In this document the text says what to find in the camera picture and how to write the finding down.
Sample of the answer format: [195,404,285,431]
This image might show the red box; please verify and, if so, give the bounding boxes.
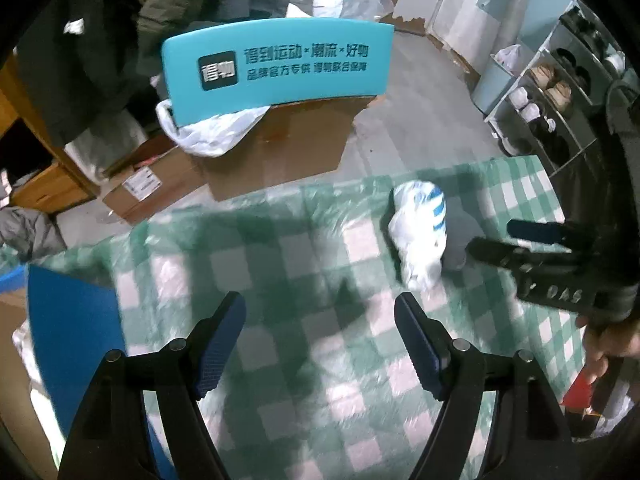
[561,374,603,413]

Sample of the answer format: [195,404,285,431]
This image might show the light blue bin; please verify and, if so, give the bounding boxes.
[471,55,516,117]

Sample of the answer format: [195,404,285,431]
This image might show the wooden wardrobe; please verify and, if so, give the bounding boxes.
[0,55,102,211]

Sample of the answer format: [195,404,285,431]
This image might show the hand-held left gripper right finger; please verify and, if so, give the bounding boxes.
[394,294,576,480]

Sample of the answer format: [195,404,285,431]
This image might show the grey plastic-wrapped item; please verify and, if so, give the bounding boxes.
[440,209,475,272]

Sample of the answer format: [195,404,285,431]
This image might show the small labelled cardboard box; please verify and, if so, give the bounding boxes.
[100,135,212,224]

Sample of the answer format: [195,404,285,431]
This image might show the person's right hand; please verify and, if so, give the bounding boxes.
[575,314,640,387]

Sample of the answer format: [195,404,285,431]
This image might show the small white bag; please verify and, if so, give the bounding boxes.
[492,44,527,77]

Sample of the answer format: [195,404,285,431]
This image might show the shoe rack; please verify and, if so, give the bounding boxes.
[484,0,640,172]

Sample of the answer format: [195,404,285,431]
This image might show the large brown cardboard box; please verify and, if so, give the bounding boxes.
[207,95,382,202]

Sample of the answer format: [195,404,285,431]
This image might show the black hanging jacket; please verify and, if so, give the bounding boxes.
[15,0,172,147]

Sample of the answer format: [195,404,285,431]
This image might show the blue cardboard box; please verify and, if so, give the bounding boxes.
[0,264,171,480]

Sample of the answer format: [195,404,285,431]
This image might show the green white checkered tablecloth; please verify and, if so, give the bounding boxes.
[0,156,623,480]

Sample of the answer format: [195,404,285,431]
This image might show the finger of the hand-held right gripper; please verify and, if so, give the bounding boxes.
[466,237,537,275]
[506,219,571,248]

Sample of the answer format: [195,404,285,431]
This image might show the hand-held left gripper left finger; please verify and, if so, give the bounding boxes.
[57,291,247,480]

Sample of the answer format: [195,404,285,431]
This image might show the grey clothes pile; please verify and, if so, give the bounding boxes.
[0,207,67,262]

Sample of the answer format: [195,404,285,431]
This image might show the olive green hanging jacket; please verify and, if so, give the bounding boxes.
[107,0,242,57]

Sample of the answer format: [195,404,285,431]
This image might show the teal chair backrest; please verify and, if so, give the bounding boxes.
[161,17,395,129]

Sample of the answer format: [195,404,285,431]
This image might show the white plastic bag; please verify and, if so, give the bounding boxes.
[155,100,271,159]

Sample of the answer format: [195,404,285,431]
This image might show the white blue plastic-wrapped bundle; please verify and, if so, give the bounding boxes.
[389,180,449,292]

